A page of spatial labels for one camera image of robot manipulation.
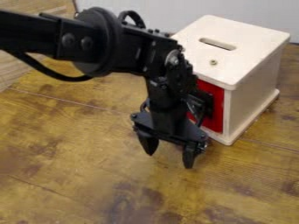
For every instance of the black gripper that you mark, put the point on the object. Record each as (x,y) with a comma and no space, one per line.
(191,137)

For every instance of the red drawer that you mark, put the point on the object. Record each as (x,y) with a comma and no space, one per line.
(212,108)

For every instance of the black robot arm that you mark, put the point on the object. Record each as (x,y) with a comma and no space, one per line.
(99,43)

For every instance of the white wooden drawer cabinet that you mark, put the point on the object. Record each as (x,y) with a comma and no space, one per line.
(235,57)

